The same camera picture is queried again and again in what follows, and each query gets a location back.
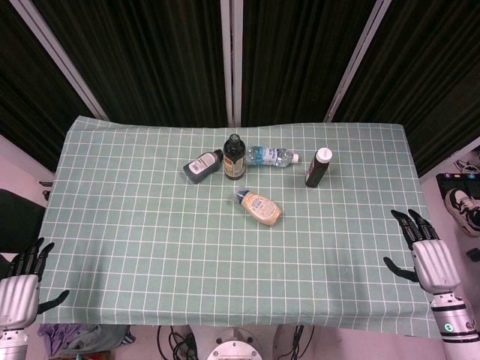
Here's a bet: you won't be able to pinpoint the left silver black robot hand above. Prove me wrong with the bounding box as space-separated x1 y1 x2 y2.
0 237 71 332

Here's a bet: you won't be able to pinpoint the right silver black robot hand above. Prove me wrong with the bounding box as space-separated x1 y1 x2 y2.
382 208 461 294

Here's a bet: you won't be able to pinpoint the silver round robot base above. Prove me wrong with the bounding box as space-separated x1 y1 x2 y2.
205 328 264 360

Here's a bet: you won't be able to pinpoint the dark brown bottle white cap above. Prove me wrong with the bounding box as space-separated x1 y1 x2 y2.
304 147 334 188

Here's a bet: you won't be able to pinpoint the beige sauce squeeze bottle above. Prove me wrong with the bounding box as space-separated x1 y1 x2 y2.
234 186 284 227

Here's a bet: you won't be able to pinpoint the clear plastic water bottle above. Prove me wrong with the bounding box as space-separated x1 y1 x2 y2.
244 145 301 168

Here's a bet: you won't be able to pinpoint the dark glass bottle black cap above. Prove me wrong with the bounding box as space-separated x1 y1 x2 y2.
223 133 247 182

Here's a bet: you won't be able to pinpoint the dark grey flat bottle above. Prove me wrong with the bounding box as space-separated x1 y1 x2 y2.
182 148 225 185

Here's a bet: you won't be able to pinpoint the purple crumpled cloth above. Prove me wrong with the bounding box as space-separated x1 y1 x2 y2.
37 323 89 358

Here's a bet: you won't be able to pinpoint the white black sneaker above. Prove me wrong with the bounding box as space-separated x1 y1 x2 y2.
444 187 480 237

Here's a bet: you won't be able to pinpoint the black box with stickers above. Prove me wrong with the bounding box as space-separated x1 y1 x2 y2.
436 171 480 209

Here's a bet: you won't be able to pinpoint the green white checkered tablecloth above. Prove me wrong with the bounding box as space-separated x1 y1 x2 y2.
36 115 440 338

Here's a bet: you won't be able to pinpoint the black curtain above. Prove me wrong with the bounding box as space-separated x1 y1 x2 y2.
0 0 480 178

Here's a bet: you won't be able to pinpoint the black floor cables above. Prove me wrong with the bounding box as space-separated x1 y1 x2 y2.
155 325 199 360

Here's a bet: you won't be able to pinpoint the white aluminium frame post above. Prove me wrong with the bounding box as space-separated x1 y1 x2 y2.
220 0 244 127
323 0 388 123
7 0 110 122

